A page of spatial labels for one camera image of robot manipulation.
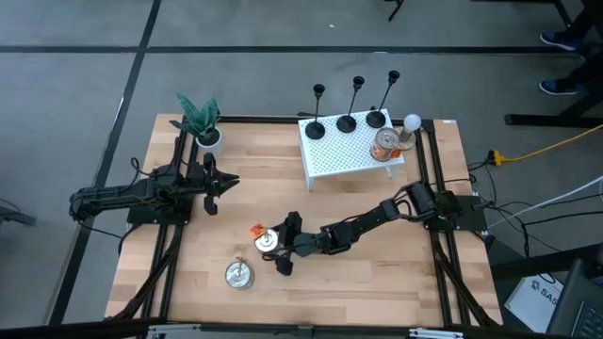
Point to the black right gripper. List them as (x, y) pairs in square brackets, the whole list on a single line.
[(297, 242)]

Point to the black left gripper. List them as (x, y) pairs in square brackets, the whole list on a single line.
[(207, 186)]

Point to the tin can torn orange label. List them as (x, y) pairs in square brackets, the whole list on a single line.
[(266, 241)]

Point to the bare silver tin can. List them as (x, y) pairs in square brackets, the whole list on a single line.
[(239, 275)]

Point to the black candlestick holder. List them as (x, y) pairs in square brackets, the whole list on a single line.
[(376, 118), (315, 130), (346, 123)]

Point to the white perforated metal shelf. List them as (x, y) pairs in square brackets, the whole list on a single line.
[(344, 150)]

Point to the tin can orange heart label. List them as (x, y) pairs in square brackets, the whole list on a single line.
[(386, 141)]

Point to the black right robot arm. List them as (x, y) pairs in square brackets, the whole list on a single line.
[(367, 221)]

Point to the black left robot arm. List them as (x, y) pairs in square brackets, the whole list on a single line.
[(118, 198)]

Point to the snake plant in white pot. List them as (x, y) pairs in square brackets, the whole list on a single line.
[(200, 122)]

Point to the white ball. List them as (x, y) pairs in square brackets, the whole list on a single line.
[(412, 123)]

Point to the black chair base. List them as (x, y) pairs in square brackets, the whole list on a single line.
[(16, 216)]

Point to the black tripod leg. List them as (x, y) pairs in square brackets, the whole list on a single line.
[(396, 9)]

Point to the white printed box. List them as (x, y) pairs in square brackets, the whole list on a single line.
[(532, 301)]

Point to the black desk edge bar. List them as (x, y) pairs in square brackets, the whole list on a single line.
[(542, 266)]

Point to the black desk leg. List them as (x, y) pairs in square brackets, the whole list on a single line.
[(551, 120)]

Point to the dark laptop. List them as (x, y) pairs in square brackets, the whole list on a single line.
[(579, 301)]

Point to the person's blue shoe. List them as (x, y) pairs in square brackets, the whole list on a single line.
[(558, 87), (560, 40)]

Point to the person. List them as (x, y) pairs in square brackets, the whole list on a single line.
[(591, 19)]

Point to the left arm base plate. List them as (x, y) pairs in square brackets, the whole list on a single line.
[(155, 216)]

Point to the silver metal bracket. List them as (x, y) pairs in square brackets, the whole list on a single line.
[(435, 334), (172, 332)]

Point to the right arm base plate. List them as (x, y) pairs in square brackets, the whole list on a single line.
[(468, 219)]

